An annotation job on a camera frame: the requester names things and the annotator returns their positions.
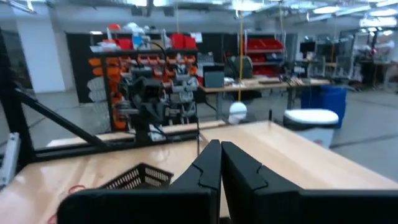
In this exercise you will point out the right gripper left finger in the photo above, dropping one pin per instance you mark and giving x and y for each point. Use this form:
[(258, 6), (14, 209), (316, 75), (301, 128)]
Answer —
[(205, 174)]

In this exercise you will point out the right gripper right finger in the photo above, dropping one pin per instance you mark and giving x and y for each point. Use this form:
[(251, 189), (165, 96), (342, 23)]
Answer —
[(242, 180)]

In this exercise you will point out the red rubber band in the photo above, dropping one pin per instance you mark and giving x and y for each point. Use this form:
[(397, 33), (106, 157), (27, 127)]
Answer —
[(52, 219), (81, 186)]

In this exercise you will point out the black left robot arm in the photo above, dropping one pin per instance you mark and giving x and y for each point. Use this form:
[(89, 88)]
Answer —
[(143, 132)]

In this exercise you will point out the long wooden desk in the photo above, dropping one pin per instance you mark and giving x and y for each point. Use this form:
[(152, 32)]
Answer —
[(264, 84)]

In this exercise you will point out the black rack with orange bins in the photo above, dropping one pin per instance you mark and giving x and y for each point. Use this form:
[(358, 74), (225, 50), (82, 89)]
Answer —
[(174, 71)]

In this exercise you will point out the wooden riser shelf black legs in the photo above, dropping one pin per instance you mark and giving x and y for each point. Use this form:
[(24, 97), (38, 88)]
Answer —
[(295, 155)]

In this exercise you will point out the black slotted plastic basket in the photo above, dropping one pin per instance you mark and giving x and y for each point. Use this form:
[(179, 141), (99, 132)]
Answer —
[(140, 177)]

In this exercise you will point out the white light bulb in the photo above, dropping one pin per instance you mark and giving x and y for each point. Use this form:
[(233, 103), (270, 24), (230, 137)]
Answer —
[(237, 112)]

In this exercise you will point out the grey laptop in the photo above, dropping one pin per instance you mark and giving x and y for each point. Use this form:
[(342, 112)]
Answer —
[(214, 77)]

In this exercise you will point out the red storage bin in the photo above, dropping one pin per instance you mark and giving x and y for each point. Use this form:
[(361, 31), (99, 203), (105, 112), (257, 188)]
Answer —
[(177, 41), (190, 42)]

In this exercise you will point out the white trash can black liner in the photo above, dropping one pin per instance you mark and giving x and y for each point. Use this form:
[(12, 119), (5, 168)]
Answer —
[(311, 116)]

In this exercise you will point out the dark green backpack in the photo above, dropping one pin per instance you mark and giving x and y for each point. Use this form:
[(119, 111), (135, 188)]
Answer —
[(239, 67)]

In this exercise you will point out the blue barrel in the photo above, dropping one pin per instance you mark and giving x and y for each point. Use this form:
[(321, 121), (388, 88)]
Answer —
[(329, 99)]

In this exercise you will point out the black monitor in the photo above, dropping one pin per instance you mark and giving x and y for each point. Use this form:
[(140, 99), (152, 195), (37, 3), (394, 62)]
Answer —
[(308, 47)]

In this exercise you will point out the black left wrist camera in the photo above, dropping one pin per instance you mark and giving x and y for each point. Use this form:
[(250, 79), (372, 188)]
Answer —
[(147, 88)]

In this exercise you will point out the black aluminium table frame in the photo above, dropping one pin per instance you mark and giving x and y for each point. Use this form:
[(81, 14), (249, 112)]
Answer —
[(14, 124)]

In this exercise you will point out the silver aluminium bracket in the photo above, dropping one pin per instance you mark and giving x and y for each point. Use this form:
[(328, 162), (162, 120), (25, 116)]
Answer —
[(9, 158)]

